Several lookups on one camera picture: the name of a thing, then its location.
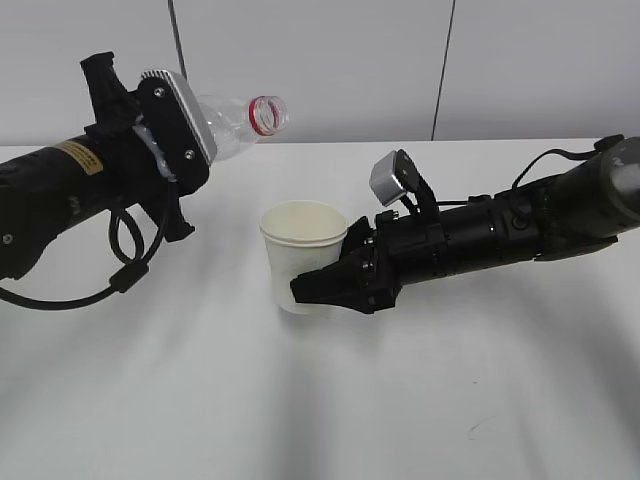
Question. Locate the white paper cup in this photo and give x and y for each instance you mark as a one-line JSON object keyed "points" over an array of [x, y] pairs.
{"points": [[300, 236]]}

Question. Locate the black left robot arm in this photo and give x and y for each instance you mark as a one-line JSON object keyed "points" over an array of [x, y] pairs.
{"points": [[48, 191]]}

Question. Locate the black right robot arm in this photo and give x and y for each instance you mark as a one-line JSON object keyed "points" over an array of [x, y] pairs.
{"points": [[578, 212]]}

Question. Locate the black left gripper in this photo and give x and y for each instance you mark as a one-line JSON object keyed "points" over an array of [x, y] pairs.
{"points": [[123, 134]]}

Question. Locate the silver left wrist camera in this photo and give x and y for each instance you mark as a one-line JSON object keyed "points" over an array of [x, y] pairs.
{"points": [[176, 120]]}

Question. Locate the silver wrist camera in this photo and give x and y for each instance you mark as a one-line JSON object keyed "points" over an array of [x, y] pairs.
{"points": [[396, 178], [176, 120]]}

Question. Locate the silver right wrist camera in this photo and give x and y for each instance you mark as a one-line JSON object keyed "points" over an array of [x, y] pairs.
{"points": [[396, 178]]}

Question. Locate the clear plastic water bottle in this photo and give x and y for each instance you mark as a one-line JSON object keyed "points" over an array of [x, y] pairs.
{"points": [[237, 125]]}

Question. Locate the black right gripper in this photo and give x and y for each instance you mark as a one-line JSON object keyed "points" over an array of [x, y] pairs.
{"points": [[377, 263]]}

